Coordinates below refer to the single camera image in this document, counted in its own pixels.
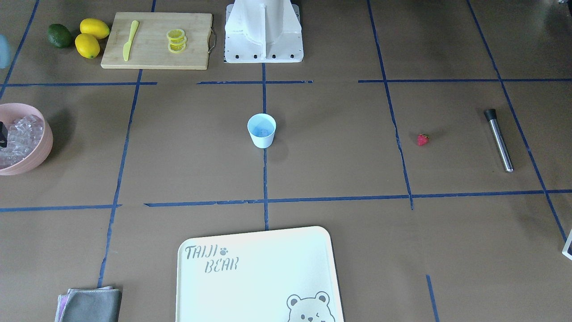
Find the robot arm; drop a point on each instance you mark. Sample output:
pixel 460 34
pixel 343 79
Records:
pixel 4 61

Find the yellow plastic knife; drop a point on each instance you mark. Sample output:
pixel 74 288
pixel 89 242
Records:
pixel 127 46

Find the bamboo cutting board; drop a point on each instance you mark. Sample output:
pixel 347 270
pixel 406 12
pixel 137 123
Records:
pixel 149 48

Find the yellow lemon near avocado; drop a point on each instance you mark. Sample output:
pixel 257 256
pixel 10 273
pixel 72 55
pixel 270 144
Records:
pixel 92 26

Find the red strawberry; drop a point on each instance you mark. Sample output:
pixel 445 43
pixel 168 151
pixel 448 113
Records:
pixel 422 139

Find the cream bear tray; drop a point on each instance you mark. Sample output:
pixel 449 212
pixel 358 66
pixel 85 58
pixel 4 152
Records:
pixel 284 275

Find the clear ice cubes pile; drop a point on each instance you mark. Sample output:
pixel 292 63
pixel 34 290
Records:
pixel 24 134

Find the yellow lemon outer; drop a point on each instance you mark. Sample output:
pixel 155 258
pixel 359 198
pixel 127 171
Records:
pixel 87 46

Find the metal cup rack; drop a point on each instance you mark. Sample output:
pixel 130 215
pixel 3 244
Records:
pixel 567 251

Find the grey folded cloth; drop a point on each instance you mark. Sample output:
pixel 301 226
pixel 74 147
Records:
pixel 89 305

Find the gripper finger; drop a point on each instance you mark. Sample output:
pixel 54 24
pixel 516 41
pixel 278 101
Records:
pixel 3 135

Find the steel muddler black tip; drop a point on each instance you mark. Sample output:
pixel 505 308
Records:
pixel 492 118

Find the green avocado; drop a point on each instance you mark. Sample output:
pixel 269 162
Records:
pixel 59 36

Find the pink bowl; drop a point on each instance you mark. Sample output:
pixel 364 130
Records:
pixel 12 111

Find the white pole mount base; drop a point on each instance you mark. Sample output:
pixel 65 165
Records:
pixel 263 31

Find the lemon slices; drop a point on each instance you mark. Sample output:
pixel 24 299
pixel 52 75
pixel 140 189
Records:
pixel 177 40

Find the blue plastic cup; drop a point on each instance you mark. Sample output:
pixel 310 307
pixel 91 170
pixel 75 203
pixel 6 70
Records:
pixel 264 121

